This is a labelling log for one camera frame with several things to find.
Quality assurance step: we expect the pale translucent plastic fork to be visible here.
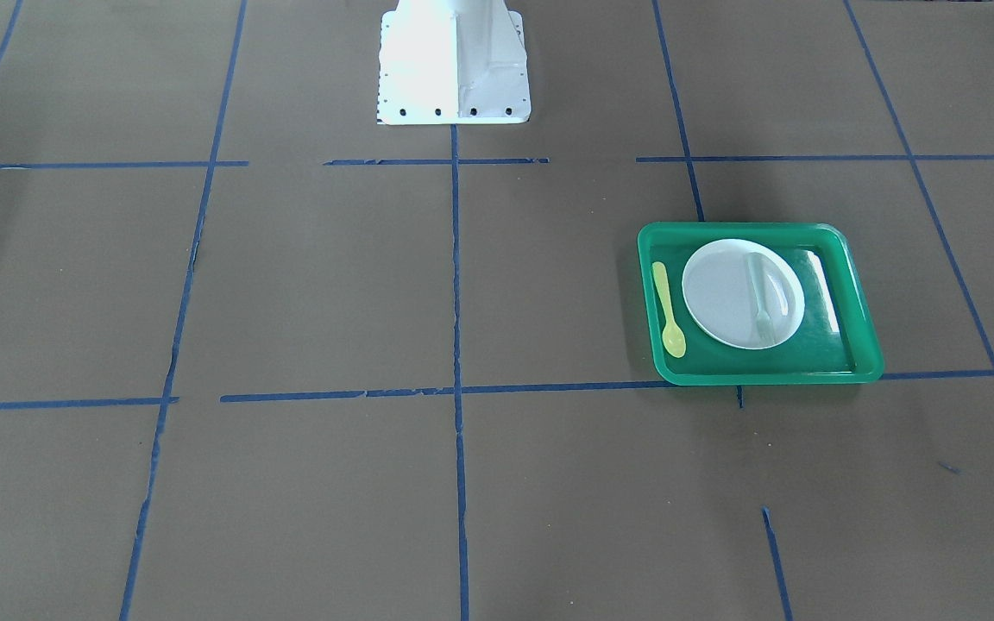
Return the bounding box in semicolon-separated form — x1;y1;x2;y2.
746;253;776;347

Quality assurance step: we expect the yellow plastic spoon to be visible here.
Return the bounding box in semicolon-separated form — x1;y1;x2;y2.
651;262;688;359

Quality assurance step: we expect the white round plate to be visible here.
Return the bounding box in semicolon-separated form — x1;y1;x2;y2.
682;237;805;350

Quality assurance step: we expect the green plastic tray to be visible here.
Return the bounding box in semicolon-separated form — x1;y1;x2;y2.
638;223;884;386

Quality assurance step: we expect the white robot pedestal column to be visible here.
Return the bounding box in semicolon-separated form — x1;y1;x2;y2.
376;1;532;126

